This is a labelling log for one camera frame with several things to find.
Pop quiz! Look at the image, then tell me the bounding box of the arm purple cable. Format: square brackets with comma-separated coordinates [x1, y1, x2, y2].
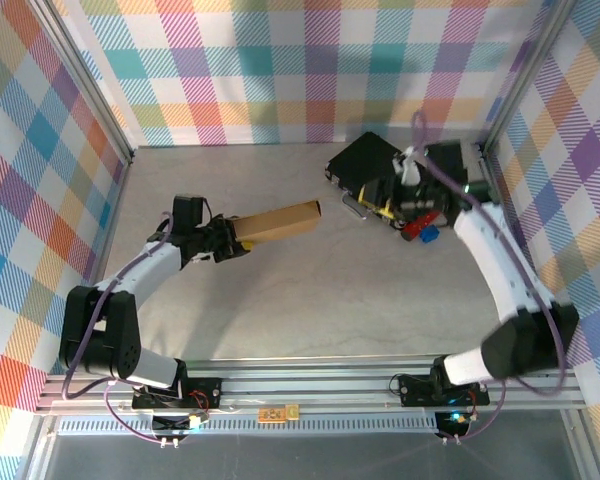
[412, 110, 569, 444]
[62, 209, 211, 444]

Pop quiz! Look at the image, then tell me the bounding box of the brown cardboard box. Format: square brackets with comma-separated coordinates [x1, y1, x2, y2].
[232, 199, 324, 246]

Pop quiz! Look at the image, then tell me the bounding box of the red bottle with clear cap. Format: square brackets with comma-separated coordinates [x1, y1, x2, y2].
[402, 212, 441, 242]

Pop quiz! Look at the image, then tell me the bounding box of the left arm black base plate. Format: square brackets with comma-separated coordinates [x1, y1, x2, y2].
[132, 377, 224, 409]

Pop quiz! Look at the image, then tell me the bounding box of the aluminium mounting rail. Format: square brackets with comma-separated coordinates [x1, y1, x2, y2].
[34, 357, 586, 416]

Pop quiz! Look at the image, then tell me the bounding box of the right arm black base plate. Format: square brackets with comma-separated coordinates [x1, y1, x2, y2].
[397, 372, 491, 406]

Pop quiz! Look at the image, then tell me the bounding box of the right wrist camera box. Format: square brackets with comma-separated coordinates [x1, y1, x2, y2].
[392, 147, 422, 187]

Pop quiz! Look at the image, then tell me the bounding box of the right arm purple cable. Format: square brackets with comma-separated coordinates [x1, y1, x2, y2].
[412, 110, 569, 444]

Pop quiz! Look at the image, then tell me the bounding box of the aluminium side rail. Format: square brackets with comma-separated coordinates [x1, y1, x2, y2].
[72, 159, 134, 374]
[474, 144, 556, 366]

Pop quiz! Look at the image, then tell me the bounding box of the small black controller board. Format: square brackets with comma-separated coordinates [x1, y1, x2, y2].
[437, 410, 471, 436]
[152, 414, 202, 434]

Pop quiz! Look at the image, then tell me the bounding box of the aluminium frame post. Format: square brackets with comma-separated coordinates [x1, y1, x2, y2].
[478, 0, 581, 157]
[27, 0, 137, 166]

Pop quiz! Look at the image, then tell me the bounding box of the small orange circuit board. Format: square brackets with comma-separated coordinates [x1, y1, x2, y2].
[258, 403, 301, 424]

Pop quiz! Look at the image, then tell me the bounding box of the black carrying case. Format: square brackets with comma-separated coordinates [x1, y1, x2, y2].
[324, 131, 431, 227]

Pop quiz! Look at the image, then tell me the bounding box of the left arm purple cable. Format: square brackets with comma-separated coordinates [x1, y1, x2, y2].
[62, 209, 211, 444]

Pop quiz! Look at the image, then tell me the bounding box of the white slotted cable duct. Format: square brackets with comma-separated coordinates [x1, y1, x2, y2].
[57, 417, 441, 436]

